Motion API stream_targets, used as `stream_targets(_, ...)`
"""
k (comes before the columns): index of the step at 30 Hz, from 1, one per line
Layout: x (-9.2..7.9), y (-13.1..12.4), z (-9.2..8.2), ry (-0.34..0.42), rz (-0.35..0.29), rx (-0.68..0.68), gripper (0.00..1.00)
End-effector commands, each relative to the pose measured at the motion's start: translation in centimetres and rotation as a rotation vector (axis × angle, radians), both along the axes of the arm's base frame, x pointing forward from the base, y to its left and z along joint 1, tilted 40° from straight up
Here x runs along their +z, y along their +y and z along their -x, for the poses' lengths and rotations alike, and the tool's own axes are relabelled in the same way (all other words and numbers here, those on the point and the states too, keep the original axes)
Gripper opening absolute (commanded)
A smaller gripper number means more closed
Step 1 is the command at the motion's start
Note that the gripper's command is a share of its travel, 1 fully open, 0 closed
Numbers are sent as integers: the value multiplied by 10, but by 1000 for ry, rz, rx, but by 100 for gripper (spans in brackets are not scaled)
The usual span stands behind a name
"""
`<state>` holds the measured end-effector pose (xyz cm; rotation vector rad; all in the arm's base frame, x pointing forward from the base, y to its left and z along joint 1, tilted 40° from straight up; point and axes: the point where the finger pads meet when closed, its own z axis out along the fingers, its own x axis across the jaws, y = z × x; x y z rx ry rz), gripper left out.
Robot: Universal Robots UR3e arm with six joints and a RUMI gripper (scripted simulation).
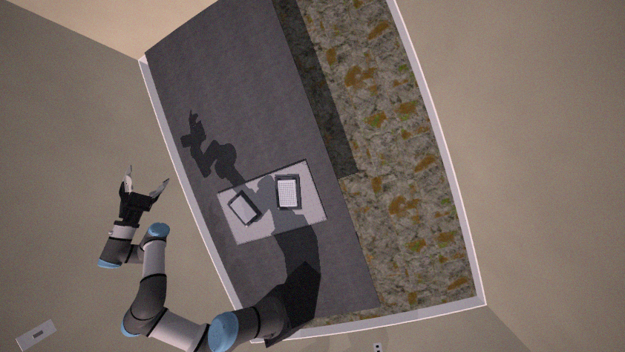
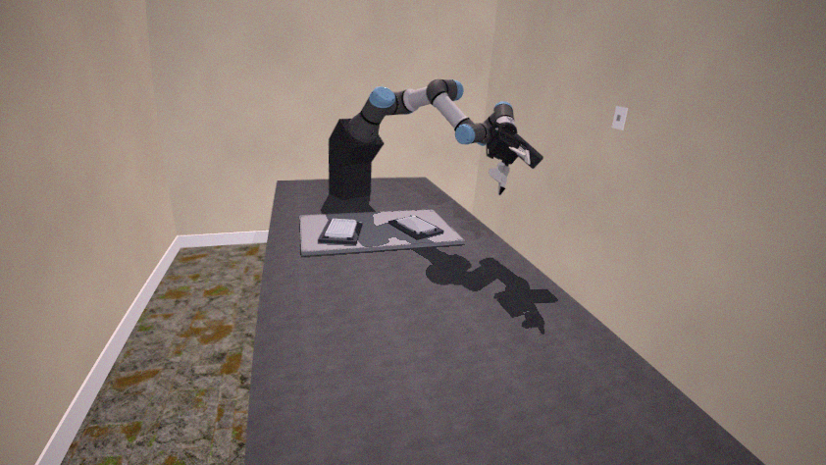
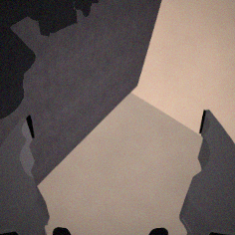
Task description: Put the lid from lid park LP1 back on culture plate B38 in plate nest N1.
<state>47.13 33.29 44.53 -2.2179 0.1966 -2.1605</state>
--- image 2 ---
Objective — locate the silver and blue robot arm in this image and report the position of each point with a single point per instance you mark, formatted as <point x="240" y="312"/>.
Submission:
<point x="366" y="124"/>

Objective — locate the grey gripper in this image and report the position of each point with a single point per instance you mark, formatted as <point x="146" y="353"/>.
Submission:
<point x="498" y="147"/>

